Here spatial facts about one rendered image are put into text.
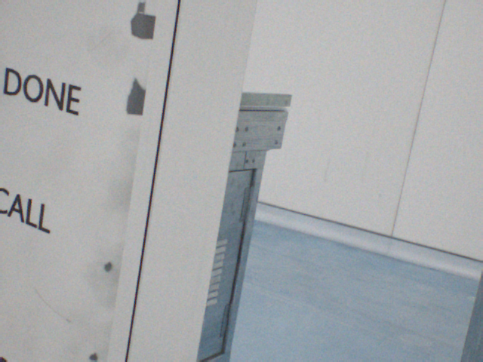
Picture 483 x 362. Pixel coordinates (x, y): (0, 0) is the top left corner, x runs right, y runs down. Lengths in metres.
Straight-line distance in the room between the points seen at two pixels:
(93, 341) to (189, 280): 0.04
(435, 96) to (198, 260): 3.76
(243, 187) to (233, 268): 0.23
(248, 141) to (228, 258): 0.34
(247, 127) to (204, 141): 1.49
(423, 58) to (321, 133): 0.69
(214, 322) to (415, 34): 2.44
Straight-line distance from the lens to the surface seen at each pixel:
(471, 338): 1.41
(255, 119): 1.72
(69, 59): 0.21
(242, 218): 1.88
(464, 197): 4.00
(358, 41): 4.06
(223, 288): 1.92
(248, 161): 1.82
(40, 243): 0.22
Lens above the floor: 1.07
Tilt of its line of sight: 12 degrees down
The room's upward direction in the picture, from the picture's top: 10 degrees clockwise
